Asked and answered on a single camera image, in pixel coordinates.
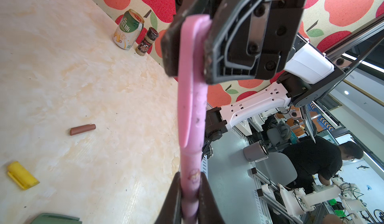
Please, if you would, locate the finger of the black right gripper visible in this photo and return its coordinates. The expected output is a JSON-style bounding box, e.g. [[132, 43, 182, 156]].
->
[[161, 0, 216, 77], [204, 0, 272, 85]]

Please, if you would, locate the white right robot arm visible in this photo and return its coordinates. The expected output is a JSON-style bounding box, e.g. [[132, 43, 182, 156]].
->
[[161, 0, 345, 147]]

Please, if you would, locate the person in black shirt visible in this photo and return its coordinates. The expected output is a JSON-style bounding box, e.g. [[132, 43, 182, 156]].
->
[[282, 136, 364, 194]]

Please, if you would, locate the brown pen cap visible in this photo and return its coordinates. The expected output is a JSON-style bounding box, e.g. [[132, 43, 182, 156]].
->
[[70, 124, 96, 136]]

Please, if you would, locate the aluminium frame post right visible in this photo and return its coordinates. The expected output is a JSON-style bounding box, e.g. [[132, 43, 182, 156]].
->
[[325, 14, 384, 60]]

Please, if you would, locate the grey office chair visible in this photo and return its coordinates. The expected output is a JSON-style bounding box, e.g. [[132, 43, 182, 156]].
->
[[256, 152, 298, 186]]

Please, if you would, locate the green drink can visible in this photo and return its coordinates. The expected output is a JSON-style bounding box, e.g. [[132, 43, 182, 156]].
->
[[113, 9, 145, 50]]

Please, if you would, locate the pink pen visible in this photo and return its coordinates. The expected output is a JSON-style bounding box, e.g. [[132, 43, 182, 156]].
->
[[181, 141, 202, 224]]

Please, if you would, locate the yellow pen cap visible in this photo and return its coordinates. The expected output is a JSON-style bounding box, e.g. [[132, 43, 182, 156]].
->
[[7, 162, 40, 190]]

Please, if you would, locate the green pen cap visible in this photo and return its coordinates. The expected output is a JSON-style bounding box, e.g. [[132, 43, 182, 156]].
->
[[31, 213, 83, 224]]

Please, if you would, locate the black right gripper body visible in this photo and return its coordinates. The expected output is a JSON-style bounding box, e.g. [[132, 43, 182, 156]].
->
[[174, 0, 306, 80]]

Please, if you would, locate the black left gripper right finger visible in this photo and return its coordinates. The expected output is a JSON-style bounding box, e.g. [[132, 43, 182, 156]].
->
[[198, 172, 225, 224]]

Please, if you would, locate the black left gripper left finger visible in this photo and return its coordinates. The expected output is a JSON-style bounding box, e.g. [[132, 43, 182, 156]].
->
[[155, 172, 182, 224]]

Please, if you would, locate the pink pen cap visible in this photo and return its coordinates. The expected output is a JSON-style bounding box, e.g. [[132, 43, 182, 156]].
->
[[178, 14, 212, 154]]

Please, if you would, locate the brown spice jar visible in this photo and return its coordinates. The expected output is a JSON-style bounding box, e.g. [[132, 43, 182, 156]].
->
[[136, 27, 159, 56]]

